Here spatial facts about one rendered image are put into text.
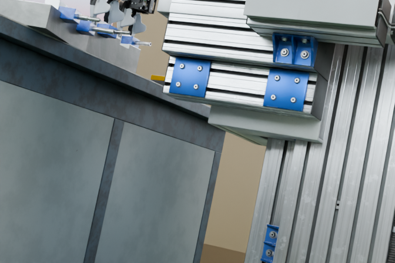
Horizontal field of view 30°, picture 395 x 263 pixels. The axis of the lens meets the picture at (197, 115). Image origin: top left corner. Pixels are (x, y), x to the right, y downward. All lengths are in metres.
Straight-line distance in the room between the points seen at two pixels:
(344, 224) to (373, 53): 0.39
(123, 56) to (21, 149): 0.47
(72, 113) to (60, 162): 0.13
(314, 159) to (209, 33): 0.38
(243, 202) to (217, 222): 0.20
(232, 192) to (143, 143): 2.18
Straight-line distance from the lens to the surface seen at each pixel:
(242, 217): 4.30
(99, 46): 2.00
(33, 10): 1.69
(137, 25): 2.36
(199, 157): 2.51
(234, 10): 1.64
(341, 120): 1.71
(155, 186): 2.29
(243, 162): 4.32
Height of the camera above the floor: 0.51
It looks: 6 degrees up
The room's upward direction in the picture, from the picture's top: 11 degrees clockwise
